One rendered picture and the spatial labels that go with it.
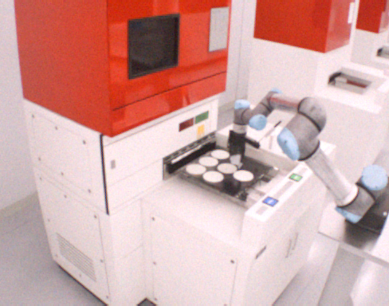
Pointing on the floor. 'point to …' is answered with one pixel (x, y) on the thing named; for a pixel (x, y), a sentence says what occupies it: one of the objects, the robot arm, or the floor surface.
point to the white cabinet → (223, 260)
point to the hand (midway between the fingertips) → (240, 166)
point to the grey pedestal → (341, 279)
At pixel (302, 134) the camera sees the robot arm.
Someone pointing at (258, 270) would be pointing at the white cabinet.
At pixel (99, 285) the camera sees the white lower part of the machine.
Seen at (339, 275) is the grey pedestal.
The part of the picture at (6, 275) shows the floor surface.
